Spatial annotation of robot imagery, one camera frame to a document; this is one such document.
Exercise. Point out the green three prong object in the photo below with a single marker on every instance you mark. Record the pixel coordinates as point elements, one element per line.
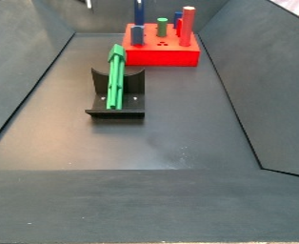
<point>116,60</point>

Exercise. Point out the black curved fixture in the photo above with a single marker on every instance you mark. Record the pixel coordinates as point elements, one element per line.
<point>134,96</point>

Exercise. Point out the red peg board block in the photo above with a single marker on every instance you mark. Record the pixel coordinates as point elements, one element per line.
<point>162,51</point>

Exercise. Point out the red star peg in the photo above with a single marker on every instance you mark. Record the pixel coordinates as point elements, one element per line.
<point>179,22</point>

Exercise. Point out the green cylinder peg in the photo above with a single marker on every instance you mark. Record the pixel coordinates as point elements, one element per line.
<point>162,26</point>

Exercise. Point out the short dark blue peg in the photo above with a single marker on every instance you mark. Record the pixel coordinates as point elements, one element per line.
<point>178,15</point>

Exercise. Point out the salmon octagonal tall peg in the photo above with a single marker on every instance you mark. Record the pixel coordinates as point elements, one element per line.
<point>187,26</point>

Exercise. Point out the tall dark blue block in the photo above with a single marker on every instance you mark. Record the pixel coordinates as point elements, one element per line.
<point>139,12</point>

